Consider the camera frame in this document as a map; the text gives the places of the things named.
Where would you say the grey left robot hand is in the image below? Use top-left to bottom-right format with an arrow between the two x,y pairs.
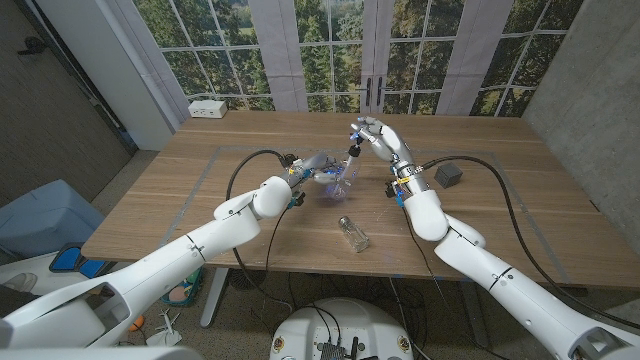
282,152 -> 351,194

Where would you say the clear plastic spray bottle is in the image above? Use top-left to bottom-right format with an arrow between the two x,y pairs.
322,155 -> 361,202

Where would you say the black spray head white tube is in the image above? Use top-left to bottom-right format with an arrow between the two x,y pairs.
347,133 -> 365,171

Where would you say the grey cube speaker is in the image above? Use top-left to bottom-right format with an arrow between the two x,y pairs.
433,162 -> 464,190

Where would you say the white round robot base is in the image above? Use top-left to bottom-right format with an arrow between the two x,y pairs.
268,297 -> 415,360

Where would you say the small clear glass jar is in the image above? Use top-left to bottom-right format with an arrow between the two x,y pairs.
337,215 -> 371,254

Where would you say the printed window backdrop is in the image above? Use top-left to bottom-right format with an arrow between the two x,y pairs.
107,0 -> 586,119

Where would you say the white power strip box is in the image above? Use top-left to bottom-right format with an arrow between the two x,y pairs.
187,99 -> 228,120

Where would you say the white table leg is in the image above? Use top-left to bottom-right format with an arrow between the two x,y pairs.
200,267 -> 230,330

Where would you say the teal toy basket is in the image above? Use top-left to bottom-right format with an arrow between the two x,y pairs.
160,267 -> 205,306

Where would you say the grey table leg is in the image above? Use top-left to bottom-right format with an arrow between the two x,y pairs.
459,287 -> 490,350

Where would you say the white toy airplane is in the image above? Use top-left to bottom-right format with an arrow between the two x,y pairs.
145,308 -> 184,348

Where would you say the blue and black foot pedal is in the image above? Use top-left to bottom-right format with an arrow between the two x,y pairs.
48,242 -> 117,282

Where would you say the dark wooden door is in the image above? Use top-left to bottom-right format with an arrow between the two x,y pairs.
0,0 -> 139,206

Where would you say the blue-grey plastic bin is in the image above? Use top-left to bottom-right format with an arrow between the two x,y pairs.
0,179 -> 106,261

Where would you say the white robot torso shell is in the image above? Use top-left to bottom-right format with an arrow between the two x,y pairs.
0,345 -> 204,360

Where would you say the grey sneaker with laces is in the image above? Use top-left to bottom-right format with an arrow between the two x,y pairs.
2,272 -> 39,293

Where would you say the dark trouser leg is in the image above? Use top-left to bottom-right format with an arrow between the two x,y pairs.
0,285 -> 39,316

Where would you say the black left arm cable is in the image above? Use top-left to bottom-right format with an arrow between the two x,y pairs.
225,149 -> 289,201

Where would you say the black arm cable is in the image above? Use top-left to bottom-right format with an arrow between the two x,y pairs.
422,155 -> 640,331
225,149 -> 289,201

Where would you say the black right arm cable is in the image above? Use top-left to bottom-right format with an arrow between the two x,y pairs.
422,155 -> 640,331

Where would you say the black door handle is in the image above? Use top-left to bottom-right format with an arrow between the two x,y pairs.
16,35 -> 50,56

